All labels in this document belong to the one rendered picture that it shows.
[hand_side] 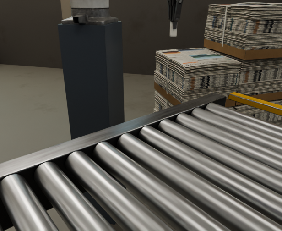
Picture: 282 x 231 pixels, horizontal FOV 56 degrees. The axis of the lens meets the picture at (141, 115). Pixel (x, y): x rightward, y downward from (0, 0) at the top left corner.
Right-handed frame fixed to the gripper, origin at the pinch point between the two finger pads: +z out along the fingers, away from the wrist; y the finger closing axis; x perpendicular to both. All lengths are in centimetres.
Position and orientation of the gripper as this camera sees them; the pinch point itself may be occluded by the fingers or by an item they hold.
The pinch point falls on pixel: (173, 29)
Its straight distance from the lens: 133.5
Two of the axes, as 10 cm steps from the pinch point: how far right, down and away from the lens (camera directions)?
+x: -9.5, 1.3, -2.9
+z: 0.0, 9.1, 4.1
